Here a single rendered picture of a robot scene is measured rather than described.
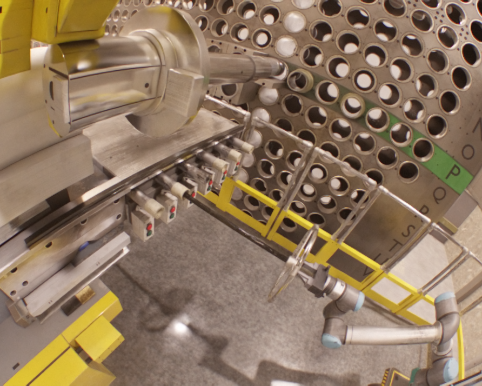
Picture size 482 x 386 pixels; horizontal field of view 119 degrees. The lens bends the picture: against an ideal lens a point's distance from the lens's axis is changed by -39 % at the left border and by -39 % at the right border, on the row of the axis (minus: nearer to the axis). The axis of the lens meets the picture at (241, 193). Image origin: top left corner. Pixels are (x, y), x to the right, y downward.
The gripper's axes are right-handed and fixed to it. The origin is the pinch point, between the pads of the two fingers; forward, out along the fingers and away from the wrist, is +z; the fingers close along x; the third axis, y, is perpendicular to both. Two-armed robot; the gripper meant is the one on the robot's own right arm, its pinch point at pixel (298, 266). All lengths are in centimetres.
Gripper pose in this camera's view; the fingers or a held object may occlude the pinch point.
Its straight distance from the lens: 99.9
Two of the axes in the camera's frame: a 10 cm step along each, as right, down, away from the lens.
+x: -4.8, 4.4, -7.6
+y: 2.7, -7.4, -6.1
